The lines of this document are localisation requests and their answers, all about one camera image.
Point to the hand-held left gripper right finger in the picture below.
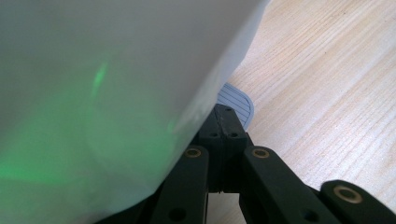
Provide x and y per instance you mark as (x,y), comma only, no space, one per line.
(232,140)

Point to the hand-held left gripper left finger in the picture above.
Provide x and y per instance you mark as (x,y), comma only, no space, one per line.
(214,140)

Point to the grey-blue bin pedal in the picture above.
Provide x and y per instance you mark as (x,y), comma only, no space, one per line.
(238,105)

